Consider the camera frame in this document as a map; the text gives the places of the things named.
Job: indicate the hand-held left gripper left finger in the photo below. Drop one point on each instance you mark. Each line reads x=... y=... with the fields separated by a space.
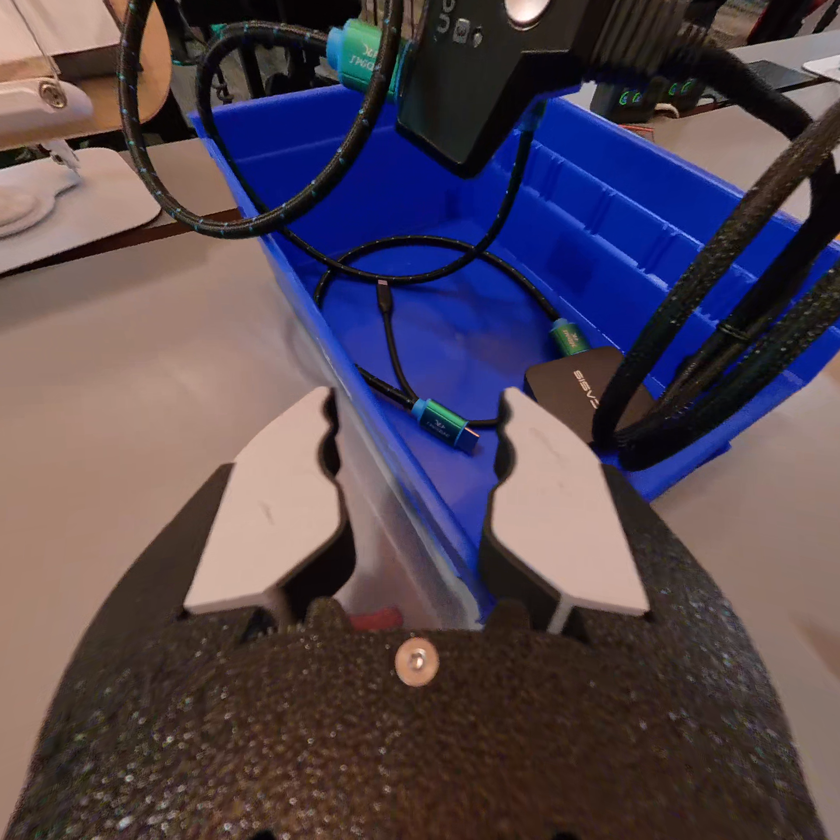
x=275 y=512

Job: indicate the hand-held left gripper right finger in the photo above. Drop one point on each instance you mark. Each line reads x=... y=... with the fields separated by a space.
x=564 y=518

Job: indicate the blue plastic bin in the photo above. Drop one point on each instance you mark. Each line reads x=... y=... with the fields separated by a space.
x=426 y=197

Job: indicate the small black adapter box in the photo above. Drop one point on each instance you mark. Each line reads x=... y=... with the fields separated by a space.
x=571 y=387

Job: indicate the black flat phone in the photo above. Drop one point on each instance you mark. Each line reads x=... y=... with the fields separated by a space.
x=781 y=73

